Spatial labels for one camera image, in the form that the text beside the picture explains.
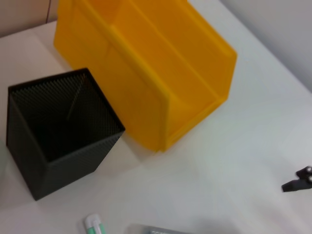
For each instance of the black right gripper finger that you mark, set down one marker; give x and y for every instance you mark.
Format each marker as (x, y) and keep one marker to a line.
(302, 184)

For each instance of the grey marker pen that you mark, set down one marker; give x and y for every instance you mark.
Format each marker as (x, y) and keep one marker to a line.
(151, 230)

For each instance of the black mesh pen holder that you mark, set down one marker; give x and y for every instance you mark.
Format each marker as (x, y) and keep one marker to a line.
(61, 175)

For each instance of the yellow plastic bin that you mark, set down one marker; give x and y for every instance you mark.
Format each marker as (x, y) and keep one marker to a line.
(146, 73)

